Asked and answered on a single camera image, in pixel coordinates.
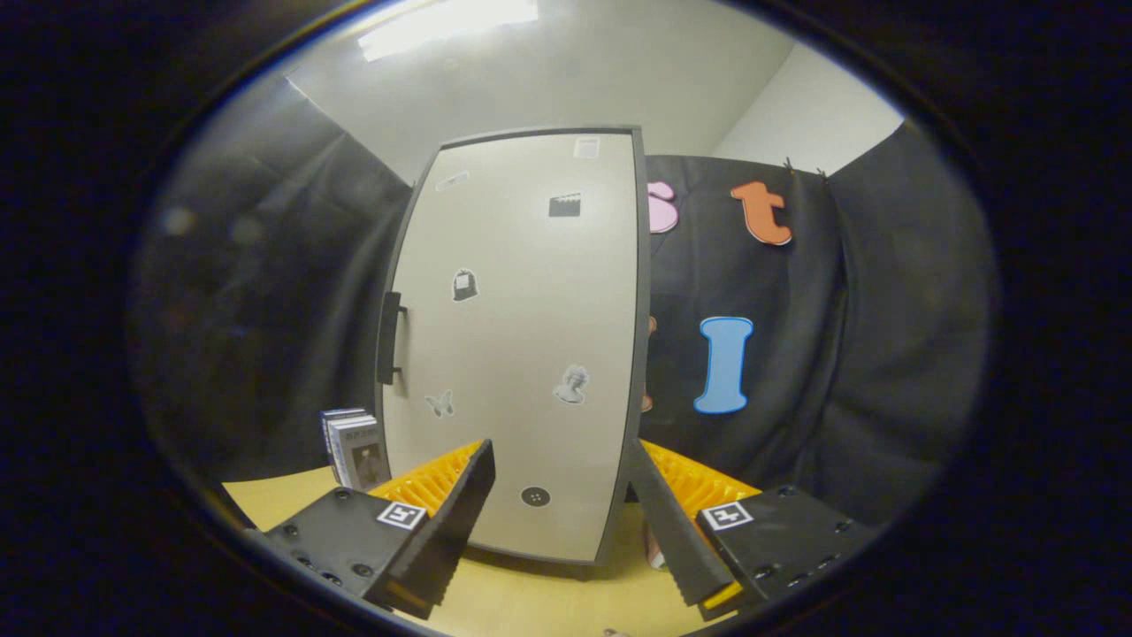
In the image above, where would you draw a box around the grey shoe cabinet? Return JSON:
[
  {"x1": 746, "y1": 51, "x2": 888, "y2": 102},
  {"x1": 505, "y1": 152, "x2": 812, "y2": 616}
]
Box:
[{"x1": 376, "y1": 124, "x2": 654, "y2": 567}]

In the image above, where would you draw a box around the grey portrait cover book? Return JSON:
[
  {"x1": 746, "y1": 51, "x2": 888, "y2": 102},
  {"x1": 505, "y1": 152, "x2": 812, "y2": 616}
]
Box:
[{"x1": 336, "y1": 416, "x2": 392, "y2": 493}]

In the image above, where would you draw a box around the black door handle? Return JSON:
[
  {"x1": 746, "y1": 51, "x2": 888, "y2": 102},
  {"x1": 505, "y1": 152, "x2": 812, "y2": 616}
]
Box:
[{"x1": 377, "y1": 291, "x2": 408, "y2": 386}]

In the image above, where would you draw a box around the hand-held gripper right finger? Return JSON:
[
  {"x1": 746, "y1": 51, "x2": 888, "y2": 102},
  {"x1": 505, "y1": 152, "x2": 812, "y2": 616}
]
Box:
[{"x1": 626, "y1": 438, "x2": 876, "y2": 620}]

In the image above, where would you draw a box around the black backdrop cloth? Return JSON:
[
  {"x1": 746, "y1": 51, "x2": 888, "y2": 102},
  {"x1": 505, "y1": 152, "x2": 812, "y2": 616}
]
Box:
[{"x1": 133, "y1": 75, "x2": 996, "y2": 532}]

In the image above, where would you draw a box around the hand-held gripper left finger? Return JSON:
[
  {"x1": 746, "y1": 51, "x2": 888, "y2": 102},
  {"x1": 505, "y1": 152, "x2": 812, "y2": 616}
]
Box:
[{"x1": 264, "y1": 438, "x2": 498, "y2": 620}]

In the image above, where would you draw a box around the blue spine book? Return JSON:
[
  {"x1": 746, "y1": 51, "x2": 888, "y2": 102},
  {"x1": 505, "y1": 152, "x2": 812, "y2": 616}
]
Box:
[{"x1": 320, "y1": 408, "x2": 368, "y2": 479}]

